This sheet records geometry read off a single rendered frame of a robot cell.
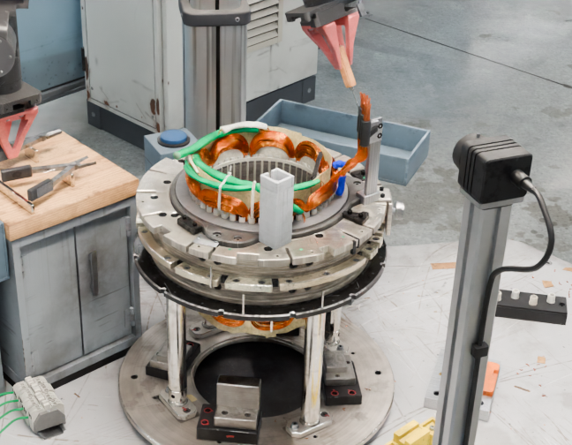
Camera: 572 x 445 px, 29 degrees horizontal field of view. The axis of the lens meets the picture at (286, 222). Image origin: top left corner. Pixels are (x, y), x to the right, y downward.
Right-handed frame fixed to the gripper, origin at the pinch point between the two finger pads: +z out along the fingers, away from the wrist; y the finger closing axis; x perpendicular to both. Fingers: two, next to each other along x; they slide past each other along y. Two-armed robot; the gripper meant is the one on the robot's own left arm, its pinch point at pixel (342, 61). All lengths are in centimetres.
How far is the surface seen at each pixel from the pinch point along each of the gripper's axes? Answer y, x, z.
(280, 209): -28.2, -27.1, 6.5
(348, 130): 2.1, 8.5, 12.3
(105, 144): 30, 239, 50
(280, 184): -27.7, -28.3, 3.4
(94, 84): 35, 245, 29
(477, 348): -31, -66, 12
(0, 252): -55, 0, 5
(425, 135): 8.3, -3.0, 14.7
